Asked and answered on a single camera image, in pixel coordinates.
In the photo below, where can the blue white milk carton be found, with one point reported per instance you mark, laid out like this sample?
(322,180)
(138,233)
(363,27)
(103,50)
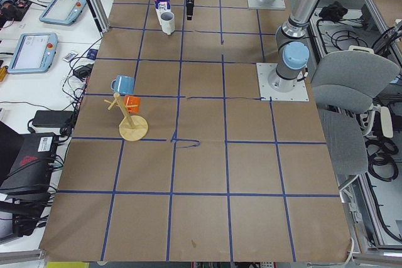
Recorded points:
(162,6)

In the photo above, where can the white cup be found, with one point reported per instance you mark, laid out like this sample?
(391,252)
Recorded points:
(167,22)

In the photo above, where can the blue mug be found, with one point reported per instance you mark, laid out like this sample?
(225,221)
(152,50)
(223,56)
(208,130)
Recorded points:
(123,84)

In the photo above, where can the upper teach pendant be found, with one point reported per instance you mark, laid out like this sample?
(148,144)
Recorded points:
(63,12)

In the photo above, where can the teach pendant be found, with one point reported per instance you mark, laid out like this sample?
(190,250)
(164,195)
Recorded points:
(34,53)
(63,12)

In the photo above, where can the orange mug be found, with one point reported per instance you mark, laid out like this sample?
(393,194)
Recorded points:
(132,103)

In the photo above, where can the small remote control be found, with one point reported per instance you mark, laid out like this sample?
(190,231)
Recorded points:
(70,56)

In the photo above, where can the wooden mug tree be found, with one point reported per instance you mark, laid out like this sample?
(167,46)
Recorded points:
(133,127)

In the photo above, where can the lower teach pendant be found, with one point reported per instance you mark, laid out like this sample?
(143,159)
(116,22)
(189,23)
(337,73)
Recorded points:
(34,53)

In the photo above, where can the grey office chair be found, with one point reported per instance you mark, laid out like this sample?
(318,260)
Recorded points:
(344,86)

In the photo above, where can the brown paper table cover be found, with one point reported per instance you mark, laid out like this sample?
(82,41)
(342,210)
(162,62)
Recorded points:
(221,175)

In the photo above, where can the black power adapter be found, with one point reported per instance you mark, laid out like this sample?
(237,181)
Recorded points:
(52,118)

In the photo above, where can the black computer box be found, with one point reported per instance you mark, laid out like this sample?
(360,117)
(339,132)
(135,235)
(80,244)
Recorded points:
(26,163)

